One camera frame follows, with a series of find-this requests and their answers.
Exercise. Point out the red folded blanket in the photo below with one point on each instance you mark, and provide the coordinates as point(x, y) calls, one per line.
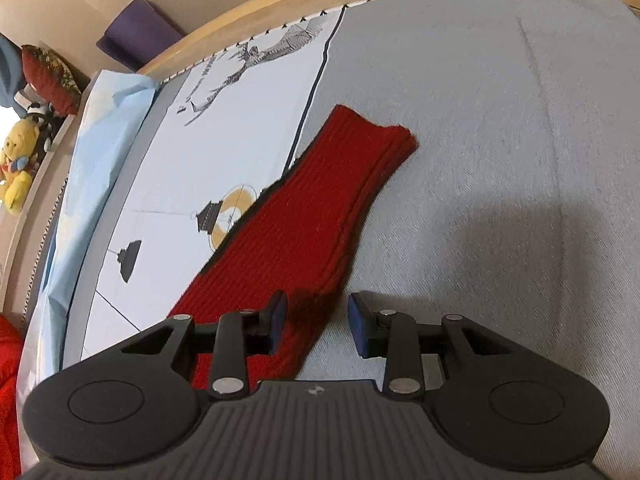
point(7, 385)

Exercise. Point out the dark red cushion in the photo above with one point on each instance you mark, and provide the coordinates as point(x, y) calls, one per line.
point(50, 77)

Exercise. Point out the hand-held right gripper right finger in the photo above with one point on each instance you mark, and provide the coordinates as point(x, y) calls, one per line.
point(359, 325)

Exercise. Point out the blue curtain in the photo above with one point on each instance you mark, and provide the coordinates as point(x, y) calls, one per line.
point(9, 72)

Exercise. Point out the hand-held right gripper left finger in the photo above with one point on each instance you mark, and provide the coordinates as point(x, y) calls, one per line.
point(277, 322)

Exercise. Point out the dark red knit sweater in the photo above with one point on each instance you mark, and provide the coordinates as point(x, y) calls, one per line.
point(310, 210)

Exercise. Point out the yellow bear plush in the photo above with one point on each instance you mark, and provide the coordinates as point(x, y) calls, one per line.
point(17, 160)

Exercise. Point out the light blue bed sheet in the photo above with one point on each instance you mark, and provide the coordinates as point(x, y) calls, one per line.
point(100, 160)

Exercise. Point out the black and white plush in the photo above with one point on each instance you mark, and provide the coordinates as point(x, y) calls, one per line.
point(40, 120)

